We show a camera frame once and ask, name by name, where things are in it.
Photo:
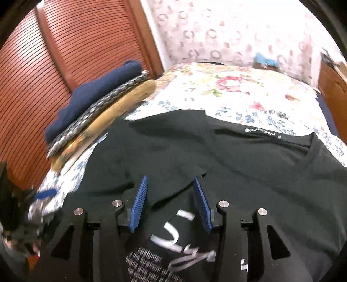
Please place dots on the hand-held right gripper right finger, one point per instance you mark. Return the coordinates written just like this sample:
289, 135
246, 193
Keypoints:
202, 206

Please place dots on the navy bed sheet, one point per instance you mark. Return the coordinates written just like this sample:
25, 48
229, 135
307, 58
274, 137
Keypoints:
326, 111

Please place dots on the stack of folded clothes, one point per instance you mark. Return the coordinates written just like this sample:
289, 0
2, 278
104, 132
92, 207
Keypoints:
135, 93

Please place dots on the circle patterned curtain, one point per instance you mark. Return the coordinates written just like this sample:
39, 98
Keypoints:
217, 27

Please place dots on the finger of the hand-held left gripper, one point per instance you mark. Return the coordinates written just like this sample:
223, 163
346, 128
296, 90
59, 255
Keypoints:
44, 194

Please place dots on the black t-shirt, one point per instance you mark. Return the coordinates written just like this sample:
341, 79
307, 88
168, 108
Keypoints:
189, 146

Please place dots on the wooden dresser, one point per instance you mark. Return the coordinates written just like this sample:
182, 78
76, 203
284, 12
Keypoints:
333, 86

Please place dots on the blue box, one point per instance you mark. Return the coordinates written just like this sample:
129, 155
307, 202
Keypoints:
264, 59

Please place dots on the floral blanket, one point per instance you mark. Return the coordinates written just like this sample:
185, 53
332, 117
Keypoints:
217, 89

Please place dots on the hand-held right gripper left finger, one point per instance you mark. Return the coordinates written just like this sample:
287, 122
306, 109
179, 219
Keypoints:
138, 206

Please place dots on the wooden slatted wardrobe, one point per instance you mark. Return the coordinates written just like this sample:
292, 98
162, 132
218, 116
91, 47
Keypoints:
81, 40

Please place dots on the black white patterned folded garment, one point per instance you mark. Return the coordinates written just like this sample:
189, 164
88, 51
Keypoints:
89, 114

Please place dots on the navy folded garment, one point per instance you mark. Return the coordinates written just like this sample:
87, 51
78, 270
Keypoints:
89, 100

